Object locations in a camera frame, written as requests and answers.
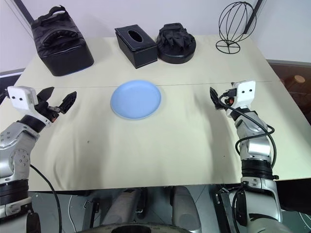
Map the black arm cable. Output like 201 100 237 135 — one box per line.
29 164 61 233
218 93 280 181

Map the light blue plate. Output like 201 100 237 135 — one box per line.
110 80 162 120

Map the large black padded bag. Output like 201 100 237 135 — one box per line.
31 5 95 77

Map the cream tablecloth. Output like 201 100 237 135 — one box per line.
0 33 311 193

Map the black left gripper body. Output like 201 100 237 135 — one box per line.
35 100 61 122

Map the dark rounded robot waist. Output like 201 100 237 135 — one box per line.
83 219 195 233

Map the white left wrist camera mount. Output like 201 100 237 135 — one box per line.
7 85 53 128

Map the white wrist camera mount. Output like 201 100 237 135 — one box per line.
230 80 257 115
7 85 53 128

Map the grey rounded robot leg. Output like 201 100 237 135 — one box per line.
171 185 203 233
101 188 147 227

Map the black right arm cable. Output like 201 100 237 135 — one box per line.
218 93 280 181

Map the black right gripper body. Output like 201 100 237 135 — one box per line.
219 88 237 108

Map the black leather tissue box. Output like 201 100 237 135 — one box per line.
114 24 158 69

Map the dark slanted pole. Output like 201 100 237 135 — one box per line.
14 0 35 23
244 0 264 35

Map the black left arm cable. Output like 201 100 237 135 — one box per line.
29 164 61 233

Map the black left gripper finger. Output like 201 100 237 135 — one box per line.
58 91 78 115
36 86 55 105

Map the black wire balloon stand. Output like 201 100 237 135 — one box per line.
215 0 258 55

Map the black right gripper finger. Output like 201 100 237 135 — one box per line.
209 86 223 111

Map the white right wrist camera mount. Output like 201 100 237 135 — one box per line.
230 80 257 115

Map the dark brown side cabinet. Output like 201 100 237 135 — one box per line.
266 59 311 123

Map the round black padded cushion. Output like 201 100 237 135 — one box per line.
155 22 197 65

